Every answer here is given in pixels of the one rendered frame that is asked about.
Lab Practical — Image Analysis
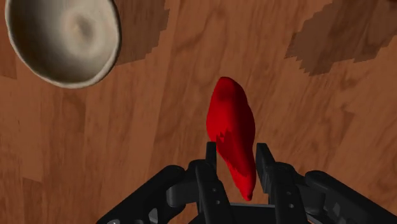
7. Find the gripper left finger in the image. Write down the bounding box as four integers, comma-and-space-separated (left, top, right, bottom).
95, 141, 234, 224

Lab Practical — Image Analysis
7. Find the red chili pepper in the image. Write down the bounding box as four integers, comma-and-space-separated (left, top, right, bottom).
205, 76, 257, 202

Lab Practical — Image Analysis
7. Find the beige ceramic bowl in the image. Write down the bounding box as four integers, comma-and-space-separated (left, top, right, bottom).
4, 0, 122, 90

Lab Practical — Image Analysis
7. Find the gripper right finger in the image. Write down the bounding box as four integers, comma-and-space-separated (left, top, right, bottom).
255, 143, 397, 224

